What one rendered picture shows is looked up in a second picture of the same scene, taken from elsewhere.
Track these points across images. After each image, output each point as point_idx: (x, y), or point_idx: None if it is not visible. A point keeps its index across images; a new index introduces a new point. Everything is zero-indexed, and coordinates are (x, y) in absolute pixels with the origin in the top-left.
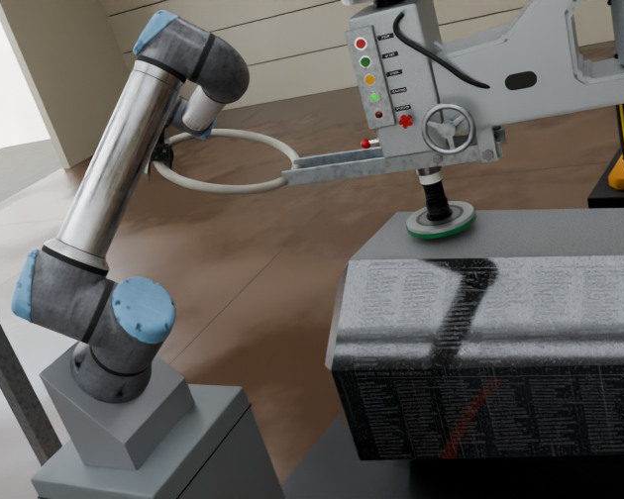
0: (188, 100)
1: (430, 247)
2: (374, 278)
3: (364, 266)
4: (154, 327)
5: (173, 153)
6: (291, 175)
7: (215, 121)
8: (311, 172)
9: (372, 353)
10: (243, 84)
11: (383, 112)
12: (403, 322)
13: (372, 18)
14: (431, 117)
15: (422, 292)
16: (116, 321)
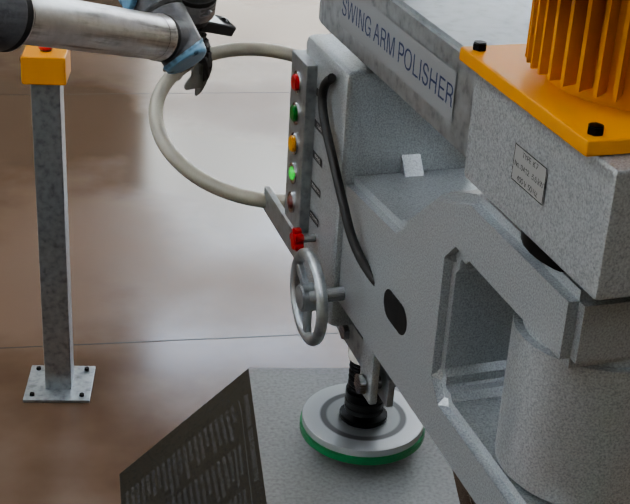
0: (176, 10)
1: (301, 442)
2: (228, 417)
3: (242, 392)
4: None
5: (207, 67)
6: (268, 200)
7: (182, 59)
8: (278, 216)
9: (140, 499)
10: None
11: (293, 204)
12: (178, 497)
13: (319, 56)
14: (327, 262)
15: (216, 485)
16: None
